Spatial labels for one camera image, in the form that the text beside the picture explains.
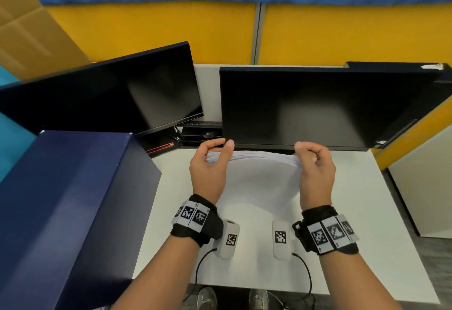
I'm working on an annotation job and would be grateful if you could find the person's right hand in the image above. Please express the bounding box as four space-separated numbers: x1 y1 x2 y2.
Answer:
293 141 337 211

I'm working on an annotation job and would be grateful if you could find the person's left hand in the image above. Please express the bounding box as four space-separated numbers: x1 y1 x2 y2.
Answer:
189 138 235 204

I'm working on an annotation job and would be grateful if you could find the stack of white paper sheets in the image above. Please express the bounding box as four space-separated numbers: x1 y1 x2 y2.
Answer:
206 149 318 215

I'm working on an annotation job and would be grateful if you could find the person's right forearm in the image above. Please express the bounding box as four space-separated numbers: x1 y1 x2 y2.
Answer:
319 251 404 310

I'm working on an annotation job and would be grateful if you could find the person's left forearm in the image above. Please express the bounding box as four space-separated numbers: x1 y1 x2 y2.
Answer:
111 234 202 310

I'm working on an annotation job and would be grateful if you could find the black docking device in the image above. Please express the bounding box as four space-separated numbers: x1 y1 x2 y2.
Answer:
178 121 223 145

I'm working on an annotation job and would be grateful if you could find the wide black computer monitor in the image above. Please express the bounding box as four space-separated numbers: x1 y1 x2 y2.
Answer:
219 65 440 152

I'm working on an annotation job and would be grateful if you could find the black device with red stripe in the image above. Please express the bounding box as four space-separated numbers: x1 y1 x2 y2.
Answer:
136 131 181 159

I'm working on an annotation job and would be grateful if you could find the black wristband with marker tags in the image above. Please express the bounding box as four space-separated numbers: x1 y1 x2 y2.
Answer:
292 205 360 257
170 194 224 248

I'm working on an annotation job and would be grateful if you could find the yellow partition panel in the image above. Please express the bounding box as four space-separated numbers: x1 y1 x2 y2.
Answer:
371 97 452 171
45 2 257 65
258 2 452 67

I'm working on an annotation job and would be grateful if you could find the person's left shoe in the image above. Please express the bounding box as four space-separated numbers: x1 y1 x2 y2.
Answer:
197 286 218 310

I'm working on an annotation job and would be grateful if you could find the person's shoe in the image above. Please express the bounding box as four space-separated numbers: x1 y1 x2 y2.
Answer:
249 288 270 310
197 286 218 310

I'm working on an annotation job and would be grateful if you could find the person's right shoe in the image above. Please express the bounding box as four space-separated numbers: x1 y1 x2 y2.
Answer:
249 288 270 310

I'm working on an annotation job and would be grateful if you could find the dark blue box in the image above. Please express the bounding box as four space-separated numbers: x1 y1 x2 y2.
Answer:
0 129 162 310

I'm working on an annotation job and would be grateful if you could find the teal panel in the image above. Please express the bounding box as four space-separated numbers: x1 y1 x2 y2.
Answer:
0 66 38 184

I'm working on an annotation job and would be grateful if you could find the brown cardboard box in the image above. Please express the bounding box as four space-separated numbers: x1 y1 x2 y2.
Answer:
0 0 93 81

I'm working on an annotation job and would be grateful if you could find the white wrist camera with marker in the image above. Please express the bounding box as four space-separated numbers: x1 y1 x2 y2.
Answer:
213 219 241 260
271 219 295 260

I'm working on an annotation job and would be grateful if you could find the black camera cable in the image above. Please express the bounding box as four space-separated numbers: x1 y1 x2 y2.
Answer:
292 252 317 310
182 248 218 304

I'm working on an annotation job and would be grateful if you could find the grey partition post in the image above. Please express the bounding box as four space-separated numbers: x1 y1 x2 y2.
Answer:
250 2 266 65

